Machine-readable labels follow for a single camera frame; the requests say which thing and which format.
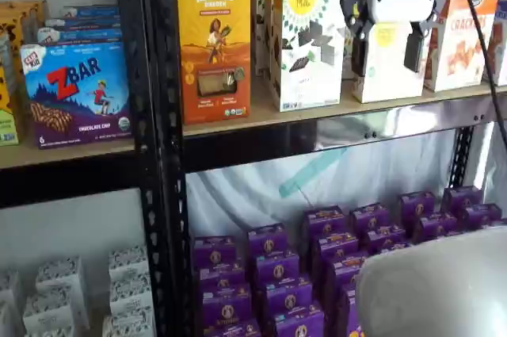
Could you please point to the small white Simple Mills box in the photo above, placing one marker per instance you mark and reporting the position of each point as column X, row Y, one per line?
column 346, row 55
column 390, row 75

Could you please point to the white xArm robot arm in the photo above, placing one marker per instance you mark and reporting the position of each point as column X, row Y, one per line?
column 435, row 285

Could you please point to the large Simple Mills cookie box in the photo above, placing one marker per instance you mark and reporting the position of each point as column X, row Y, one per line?
column 255, row 16
column 269, row 27
column 313, row 47

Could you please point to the orange white crackers box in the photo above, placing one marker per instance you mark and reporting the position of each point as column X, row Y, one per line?
column 459, row 55

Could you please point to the white red snack box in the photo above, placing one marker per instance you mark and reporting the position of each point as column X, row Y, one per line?
column 500, row 55

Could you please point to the wooden shelf board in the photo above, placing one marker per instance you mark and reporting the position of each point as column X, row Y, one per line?
column 261, row 103
column 24, row 152

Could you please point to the orange Revival cracker box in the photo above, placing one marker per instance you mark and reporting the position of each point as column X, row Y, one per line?
column 216, row 51

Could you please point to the black metal shelf rack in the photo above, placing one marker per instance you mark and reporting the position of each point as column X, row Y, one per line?
column 128, row 75
column 164, row 115

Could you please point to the blue purple ZBar box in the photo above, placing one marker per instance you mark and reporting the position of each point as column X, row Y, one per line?
column 79, row 35
column 93, row 11
column 79, row 95
column 83, row 22

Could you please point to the white patterned box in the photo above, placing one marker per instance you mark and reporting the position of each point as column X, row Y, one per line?
column 128, row 323
column 47, row 311
column 49, row 332
column 63, row 277
column 130, row 293
column 128, row 261

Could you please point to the yellow brown cookie box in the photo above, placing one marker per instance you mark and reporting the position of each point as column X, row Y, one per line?
column 24, row 12
column 10, row 35

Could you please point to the yellow green cookie box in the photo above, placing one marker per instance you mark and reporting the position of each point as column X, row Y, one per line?
column 6, row 115

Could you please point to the teal tape strip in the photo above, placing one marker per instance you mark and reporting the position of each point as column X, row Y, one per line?
column 309, row 174

